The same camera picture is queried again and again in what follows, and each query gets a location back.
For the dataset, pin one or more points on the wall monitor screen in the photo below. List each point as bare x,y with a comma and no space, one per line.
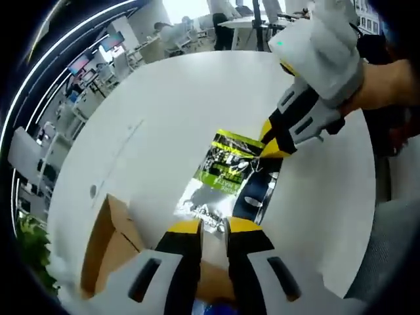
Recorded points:
80,64
111,41

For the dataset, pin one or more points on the grey table grommet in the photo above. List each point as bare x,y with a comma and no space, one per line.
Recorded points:
93,190

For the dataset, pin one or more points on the brown cardboard shoe box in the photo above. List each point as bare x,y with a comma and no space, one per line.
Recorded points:
111,249

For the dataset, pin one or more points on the green black foil packet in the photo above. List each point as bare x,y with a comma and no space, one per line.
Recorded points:
226,170

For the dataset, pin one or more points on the person's right hand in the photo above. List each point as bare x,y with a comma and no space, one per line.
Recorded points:
372,87

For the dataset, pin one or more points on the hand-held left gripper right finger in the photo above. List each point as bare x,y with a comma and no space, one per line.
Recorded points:
249,279

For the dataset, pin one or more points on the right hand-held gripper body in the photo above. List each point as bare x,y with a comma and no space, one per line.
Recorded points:
321,55

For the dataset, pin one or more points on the green potted plant white pot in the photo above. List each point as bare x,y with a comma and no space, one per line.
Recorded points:
36,249

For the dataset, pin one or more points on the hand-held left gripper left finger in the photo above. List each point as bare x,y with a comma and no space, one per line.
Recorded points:
177,262

